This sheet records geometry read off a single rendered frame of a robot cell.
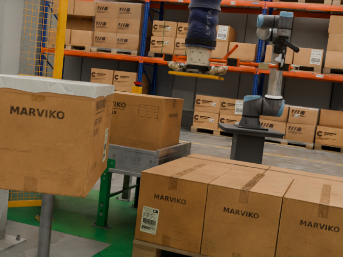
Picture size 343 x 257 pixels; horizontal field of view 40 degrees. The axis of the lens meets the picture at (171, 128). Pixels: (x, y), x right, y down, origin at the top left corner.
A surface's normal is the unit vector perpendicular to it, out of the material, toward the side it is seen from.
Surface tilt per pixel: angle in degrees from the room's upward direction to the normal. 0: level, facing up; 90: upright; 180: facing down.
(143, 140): 90
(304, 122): 91
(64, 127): 90
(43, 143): 90
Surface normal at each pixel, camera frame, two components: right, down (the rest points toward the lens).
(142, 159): -0.34, 0.05
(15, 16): 0.93, 0.14
